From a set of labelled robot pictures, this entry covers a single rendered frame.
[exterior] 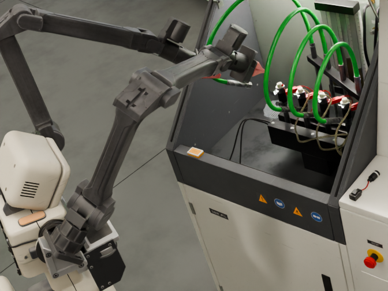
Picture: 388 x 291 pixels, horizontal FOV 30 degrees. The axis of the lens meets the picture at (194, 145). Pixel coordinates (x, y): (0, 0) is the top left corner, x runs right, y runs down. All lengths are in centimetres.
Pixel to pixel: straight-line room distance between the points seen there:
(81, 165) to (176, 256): 104
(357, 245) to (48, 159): 93
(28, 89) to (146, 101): 58
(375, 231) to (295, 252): 41
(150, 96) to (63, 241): 47
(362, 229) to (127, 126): 79
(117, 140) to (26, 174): 32
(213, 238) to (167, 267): 76
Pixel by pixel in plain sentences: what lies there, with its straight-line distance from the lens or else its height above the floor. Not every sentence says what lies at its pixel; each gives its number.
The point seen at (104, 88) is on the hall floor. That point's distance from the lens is 488.
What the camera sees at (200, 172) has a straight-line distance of 246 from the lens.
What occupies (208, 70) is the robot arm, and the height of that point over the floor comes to 140.
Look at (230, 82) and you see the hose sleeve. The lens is 232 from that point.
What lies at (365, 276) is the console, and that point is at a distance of 229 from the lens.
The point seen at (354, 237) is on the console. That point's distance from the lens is 217.
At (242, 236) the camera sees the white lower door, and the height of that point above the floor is 62.
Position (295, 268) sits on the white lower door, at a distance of 250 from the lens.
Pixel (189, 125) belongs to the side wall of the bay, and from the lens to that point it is 252.
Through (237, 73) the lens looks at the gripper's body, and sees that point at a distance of 220.
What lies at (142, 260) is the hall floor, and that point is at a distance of 352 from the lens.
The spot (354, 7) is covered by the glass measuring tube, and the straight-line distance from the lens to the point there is 234.
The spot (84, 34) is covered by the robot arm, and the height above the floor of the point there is 150.
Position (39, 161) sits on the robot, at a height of 136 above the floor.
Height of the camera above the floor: 242
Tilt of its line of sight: 36 degrees down
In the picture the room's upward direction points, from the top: 19 degrees counter-clockwise
